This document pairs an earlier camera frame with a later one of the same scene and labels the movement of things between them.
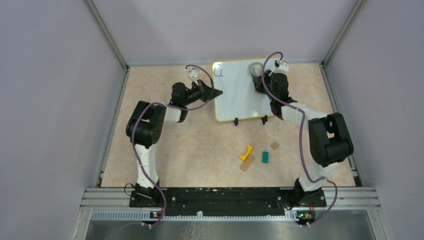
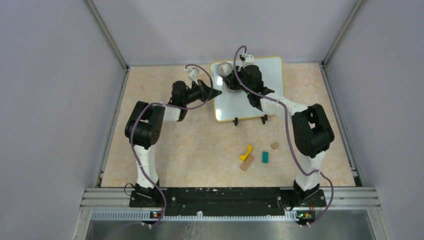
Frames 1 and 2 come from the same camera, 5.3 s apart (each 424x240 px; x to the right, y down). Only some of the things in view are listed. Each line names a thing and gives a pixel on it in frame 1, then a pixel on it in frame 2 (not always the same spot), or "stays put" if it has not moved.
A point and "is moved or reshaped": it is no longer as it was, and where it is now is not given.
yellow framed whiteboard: (240, 99) stays put
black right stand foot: (264, 119) stays put
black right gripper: (258, 85) → (231, 80)
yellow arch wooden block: (243, 157) stays put
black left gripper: (206, 93) stays put
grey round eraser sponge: (256, 69) is moved or reshaped
